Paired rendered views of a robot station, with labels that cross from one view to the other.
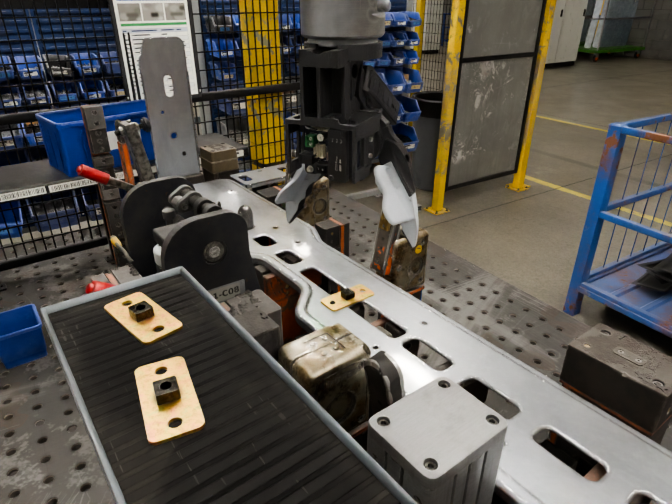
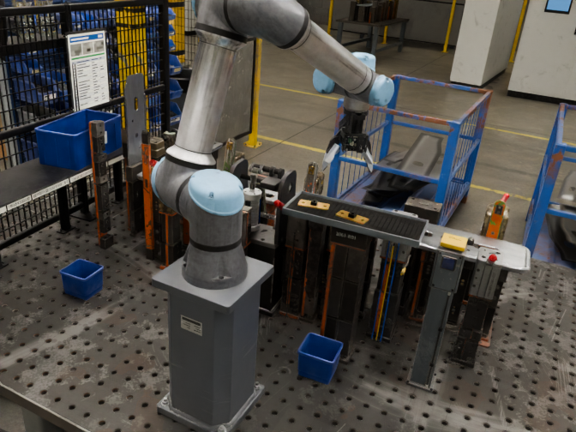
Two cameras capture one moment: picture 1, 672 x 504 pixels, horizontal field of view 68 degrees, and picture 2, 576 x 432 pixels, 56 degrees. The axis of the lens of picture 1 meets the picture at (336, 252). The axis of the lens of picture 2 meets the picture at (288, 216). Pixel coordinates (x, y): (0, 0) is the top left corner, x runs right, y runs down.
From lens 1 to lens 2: 1.26 m
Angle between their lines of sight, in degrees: 29
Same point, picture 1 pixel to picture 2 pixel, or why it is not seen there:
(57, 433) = (162, 315)
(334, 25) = (362, 107)
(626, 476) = (437, 233)
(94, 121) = (99, 131)
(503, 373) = not seen: hidden behind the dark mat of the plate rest
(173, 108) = (137, 117)
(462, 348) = not seen: hidden behind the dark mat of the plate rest
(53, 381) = (125, 297)
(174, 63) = (139, 89)
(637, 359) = (426, 204)
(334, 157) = (359, 145)
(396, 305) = not seen: hidden behind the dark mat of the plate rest
